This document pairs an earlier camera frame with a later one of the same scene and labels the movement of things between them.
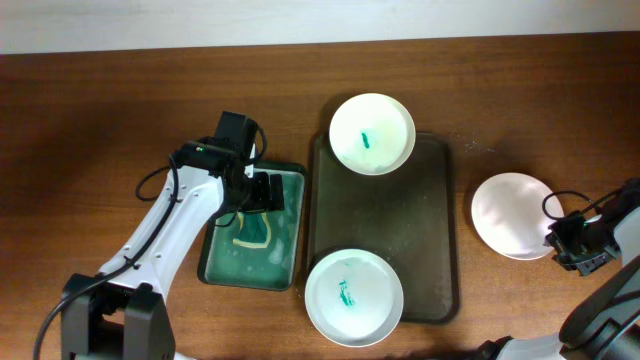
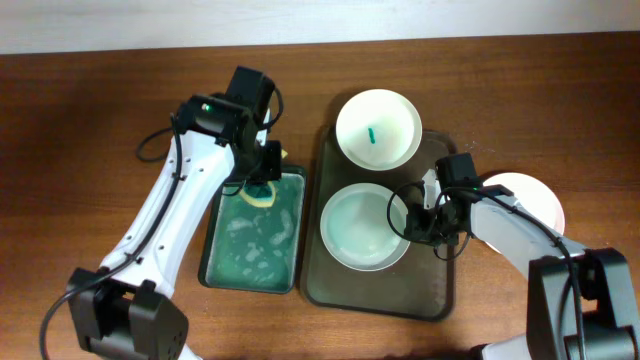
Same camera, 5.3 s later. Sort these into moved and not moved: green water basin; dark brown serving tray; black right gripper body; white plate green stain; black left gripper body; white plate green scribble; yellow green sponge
Moved: white plate green scribble; white plate green stain; black left gripper body; yellow green sponge; black right gripper body
Not moved: dark brown serving tray; green water basin
